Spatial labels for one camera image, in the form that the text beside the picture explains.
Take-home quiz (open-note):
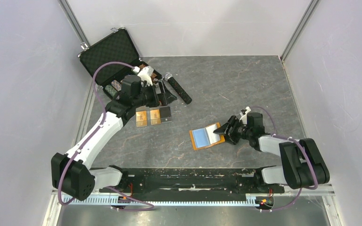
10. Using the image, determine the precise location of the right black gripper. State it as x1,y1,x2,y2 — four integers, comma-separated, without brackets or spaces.
214,115,252,145

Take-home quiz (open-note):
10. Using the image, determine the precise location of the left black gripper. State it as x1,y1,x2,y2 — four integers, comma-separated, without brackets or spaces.
133,80,177,108

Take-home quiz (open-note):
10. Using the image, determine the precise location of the orange leather card holder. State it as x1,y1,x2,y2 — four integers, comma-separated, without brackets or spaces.
189,122,225,150

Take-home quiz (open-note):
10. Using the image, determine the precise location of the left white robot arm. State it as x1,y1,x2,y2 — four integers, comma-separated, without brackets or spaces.
51,75,177,201

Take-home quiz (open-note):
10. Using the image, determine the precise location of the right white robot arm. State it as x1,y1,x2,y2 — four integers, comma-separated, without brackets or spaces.
214,113,330,192

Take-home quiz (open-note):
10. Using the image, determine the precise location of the black card in case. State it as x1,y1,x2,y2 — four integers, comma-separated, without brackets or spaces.
159,106,173,124

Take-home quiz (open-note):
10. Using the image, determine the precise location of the middle gold card in case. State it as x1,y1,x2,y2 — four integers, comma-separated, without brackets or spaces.
149,108,161,125

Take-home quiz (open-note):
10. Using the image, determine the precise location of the gold card in case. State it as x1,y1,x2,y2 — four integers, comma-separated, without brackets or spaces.
149,108,161,125
135,110,148,127

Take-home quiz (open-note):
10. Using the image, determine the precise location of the left gold card in case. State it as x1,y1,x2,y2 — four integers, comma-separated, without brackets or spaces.
135,110,148,127

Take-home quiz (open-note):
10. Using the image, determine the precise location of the black glitter cylinder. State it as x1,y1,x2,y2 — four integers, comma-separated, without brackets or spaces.
165,73,192,104

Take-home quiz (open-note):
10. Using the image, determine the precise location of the purple patterned chip stack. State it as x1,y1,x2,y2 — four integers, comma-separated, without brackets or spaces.
111,80,122,91

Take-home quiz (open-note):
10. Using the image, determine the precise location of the green purple chip stack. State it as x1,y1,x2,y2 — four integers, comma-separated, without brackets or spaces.
104,85,118,99

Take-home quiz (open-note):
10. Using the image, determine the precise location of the black poker chip case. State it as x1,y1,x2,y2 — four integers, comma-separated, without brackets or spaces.
78,28,165,108

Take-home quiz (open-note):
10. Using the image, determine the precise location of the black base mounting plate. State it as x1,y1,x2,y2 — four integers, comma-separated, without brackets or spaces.
115,168,285,202

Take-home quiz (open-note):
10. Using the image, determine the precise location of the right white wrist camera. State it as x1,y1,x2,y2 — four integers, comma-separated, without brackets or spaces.
239,106,251,124

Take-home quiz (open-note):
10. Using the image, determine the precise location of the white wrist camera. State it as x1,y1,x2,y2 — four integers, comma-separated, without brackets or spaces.
132,66,154,86
239,106,251,124

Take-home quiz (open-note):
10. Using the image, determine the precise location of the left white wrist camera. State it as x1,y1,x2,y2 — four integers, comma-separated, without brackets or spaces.
132,66,154,86

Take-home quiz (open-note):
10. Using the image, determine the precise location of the grey slotted cable duct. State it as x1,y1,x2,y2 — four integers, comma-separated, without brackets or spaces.
62,194,275,207

